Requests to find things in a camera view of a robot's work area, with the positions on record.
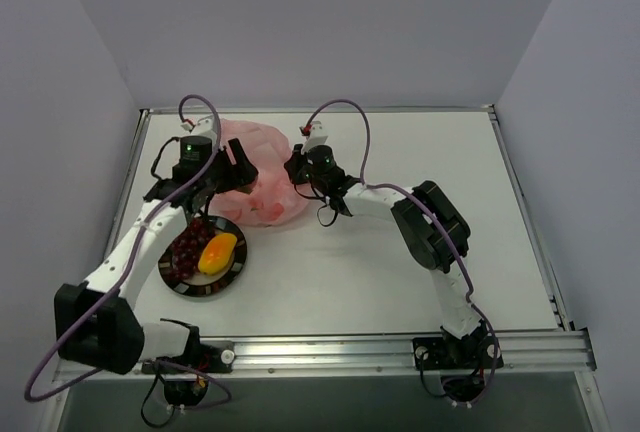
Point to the pink fake peach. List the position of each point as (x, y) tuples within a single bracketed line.
[(274, 211)]

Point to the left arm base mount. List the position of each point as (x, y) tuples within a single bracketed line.
[(188, 381)]

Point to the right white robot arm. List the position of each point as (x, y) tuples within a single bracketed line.
[(436, 236)]

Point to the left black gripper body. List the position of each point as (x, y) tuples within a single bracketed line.
[(232, 167)]

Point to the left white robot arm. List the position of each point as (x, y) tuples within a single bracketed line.
[(95, 320)]

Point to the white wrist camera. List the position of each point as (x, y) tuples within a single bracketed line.
[(205, 127), (314, 134)]

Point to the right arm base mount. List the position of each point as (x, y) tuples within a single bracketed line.
[(459, 370)]

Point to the pink plastic bag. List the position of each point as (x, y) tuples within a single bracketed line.
[(268, 149)]

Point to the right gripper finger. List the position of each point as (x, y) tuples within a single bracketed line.
[(298, 151), (293, 168)]

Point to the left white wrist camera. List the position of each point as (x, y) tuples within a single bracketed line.
[(205, 127)]

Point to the orange yellow fake mango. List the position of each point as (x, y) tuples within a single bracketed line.
[(216, 254)]

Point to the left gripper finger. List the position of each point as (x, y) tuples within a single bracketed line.
[(244, 173), (202, 212)]

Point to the dark red fake grapes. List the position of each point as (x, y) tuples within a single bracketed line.
[(187, 248)]

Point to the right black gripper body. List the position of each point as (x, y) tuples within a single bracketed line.
[(298, 168)]

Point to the black rimmed round plate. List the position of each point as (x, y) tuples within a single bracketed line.
[(200, 285)]

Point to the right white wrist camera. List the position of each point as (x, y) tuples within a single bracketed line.
[(314, 134)]

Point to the aluminium front rail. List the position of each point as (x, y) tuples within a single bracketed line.
[(392, 354)]

